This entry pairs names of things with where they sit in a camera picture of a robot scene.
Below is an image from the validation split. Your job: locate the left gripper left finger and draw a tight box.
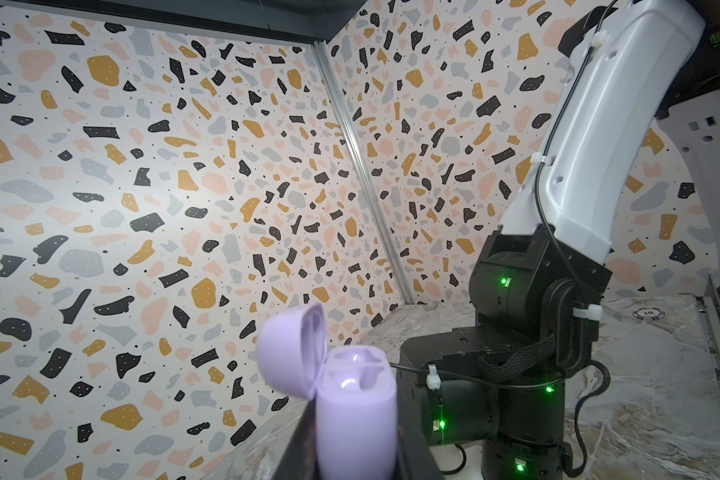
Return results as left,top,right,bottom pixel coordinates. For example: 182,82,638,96
271,400,321,480

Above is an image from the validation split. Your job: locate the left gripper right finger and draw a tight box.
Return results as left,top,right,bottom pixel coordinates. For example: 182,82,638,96
394,373,443,480

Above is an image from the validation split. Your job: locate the purple earbud charging case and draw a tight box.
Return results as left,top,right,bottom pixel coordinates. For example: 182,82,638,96
256,303,398,479

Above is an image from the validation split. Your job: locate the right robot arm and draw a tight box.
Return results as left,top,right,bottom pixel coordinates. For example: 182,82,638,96
398,1,720,479

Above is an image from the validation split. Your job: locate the small round table sticker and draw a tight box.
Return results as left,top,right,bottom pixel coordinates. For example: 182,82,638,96
633,307,666,321

